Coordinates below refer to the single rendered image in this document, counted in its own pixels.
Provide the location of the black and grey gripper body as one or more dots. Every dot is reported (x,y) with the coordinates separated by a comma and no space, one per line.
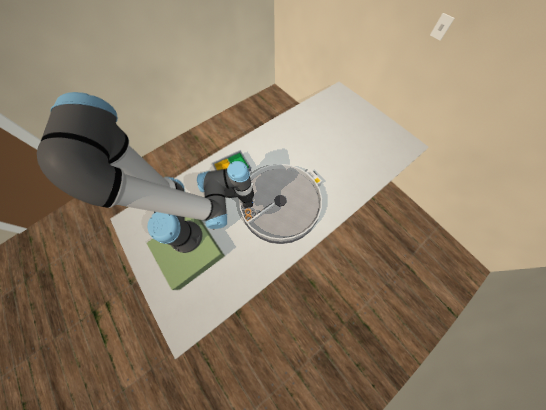
(245,196)

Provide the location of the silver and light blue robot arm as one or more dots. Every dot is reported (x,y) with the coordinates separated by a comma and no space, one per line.
(80,123)

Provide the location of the grey round turntable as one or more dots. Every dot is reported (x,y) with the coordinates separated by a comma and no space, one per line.
(286,203)

